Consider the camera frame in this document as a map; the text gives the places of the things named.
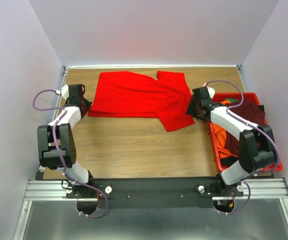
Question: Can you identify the red t shirt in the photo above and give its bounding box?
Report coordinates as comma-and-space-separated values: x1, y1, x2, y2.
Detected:
88, 71, 194, 132

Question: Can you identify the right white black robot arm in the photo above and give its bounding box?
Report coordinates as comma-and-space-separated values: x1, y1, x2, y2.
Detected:
186, 85, 280, 196

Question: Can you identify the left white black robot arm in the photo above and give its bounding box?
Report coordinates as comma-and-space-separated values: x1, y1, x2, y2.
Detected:
32, 84, 95, 198

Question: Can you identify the green t shirt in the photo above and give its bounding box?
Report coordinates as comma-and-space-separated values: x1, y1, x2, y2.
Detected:
224, 98, 239, 104

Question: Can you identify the orange t shirt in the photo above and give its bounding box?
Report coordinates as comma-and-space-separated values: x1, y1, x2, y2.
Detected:
212, 99, 239, 159

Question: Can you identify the maroon t shirt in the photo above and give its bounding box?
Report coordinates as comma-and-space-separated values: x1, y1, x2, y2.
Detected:
225, 98, 265, 157

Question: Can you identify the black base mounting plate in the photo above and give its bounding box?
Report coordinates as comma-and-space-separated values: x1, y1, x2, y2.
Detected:
64, 176, 244, 214

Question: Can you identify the red plastic bin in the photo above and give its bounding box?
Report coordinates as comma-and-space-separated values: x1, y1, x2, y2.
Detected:
208, 92, 284, 173

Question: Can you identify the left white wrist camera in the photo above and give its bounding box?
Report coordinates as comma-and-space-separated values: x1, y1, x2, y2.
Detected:
55, 84, 69, 100

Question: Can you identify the aluminium frame rail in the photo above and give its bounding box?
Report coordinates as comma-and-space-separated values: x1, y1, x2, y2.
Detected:
12, 65, 68, 240

